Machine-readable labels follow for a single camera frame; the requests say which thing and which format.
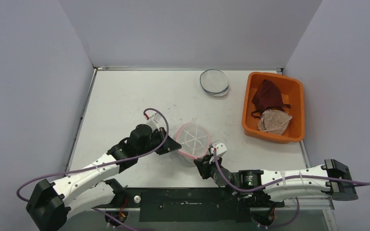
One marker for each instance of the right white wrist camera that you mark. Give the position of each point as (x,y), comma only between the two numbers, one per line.
(218,147)

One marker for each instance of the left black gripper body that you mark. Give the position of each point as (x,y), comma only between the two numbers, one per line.
(156,137)

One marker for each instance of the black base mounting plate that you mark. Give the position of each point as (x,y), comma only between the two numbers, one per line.
(190,204)

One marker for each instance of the beige lace bra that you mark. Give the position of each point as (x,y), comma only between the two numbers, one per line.
(274,122)

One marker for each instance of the orange plastic bin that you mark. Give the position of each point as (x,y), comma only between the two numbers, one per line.
(292,93)

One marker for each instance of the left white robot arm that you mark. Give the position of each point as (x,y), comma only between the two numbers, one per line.
(53,203)

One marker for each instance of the pink-trimmed mesh laundry bag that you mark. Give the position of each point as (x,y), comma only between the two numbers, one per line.
(194,140)

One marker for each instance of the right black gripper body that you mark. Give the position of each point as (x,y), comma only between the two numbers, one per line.
(203,163)

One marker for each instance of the red bra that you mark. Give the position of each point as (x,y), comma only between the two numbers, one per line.
(268,97)

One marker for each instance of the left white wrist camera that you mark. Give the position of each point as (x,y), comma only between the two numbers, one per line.
(153,119)

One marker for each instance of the blue-trimmed mesh laundry bag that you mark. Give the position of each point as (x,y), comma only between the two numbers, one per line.
(214,82)

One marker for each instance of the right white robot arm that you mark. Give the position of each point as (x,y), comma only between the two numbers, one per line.
(332,179)

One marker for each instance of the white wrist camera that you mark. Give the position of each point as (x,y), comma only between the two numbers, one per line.
(153,119)
(218,147)

